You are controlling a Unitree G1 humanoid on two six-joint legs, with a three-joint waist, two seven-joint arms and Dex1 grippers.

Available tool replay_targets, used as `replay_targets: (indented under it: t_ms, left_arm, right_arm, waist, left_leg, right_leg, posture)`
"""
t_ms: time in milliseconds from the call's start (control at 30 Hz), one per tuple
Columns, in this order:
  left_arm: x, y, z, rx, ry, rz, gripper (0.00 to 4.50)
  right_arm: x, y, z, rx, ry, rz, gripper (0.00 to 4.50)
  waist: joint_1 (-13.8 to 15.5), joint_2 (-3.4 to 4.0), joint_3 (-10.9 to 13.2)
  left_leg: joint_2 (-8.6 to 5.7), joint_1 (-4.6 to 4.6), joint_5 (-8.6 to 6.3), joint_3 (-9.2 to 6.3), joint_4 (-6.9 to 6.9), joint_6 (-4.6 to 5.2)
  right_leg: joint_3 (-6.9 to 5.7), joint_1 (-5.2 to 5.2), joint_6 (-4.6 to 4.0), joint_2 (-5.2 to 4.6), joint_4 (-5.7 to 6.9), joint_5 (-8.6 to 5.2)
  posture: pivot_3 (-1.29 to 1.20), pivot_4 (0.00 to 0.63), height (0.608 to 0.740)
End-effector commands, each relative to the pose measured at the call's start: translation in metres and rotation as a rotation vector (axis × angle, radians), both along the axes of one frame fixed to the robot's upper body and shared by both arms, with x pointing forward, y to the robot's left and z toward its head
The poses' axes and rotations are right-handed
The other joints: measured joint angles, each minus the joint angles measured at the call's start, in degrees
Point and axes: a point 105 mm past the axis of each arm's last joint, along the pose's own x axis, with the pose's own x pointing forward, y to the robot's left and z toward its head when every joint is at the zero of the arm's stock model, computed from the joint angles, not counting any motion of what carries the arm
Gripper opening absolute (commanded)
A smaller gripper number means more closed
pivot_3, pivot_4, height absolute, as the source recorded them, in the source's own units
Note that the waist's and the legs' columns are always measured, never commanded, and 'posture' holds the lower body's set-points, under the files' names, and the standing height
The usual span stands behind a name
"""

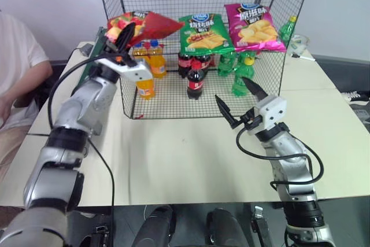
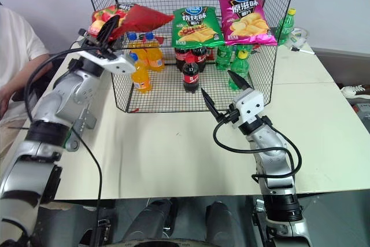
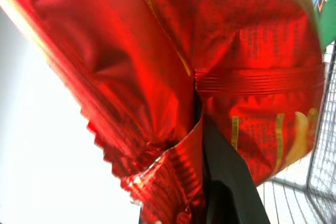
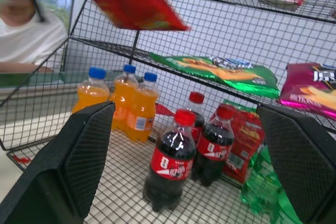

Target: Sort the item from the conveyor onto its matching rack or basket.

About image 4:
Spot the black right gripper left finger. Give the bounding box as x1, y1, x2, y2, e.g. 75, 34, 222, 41
0, 101, 116, 224

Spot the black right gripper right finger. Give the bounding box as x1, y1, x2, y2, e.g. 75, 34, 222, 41
256, 103, 336, 224

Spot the green conveyor belt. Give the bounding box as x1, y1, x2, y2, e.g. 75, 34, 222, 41
0, 69, 124, 88

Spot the green plastic bottle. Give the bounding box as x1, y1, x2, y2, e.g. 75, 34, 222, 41
240, 144, 303, 224

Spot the magenta chip bag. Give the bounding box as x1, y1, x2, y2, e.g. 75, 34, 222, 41
277, 62, 336, 120

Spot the orange soda bottle blue cap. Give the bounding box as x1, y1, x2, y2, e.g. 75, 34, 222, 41
109, 64, 139, 132
125, 72, 160, 143
71, 67, 110, 114

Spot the cola bottle red cap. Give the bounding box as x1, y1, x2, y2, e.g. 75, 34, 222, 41
182, 91, 206, 143
191, 105, 236, 187
143, 109, 197, 212

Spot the green chip bag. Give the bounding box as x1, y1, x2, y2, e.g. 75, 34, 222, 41
150, 52, 280, 99

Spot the person in white shirt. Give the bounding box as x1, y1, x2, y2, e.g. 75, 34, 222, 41
0, 0, 68, 73

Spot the red chip bag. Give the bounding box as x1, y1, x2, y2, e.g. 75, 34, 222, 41
75, 0, 190, 31

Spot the black wire shelf rack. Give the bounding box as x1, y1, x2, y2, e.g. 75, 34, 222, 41
0, 0, 336, 224

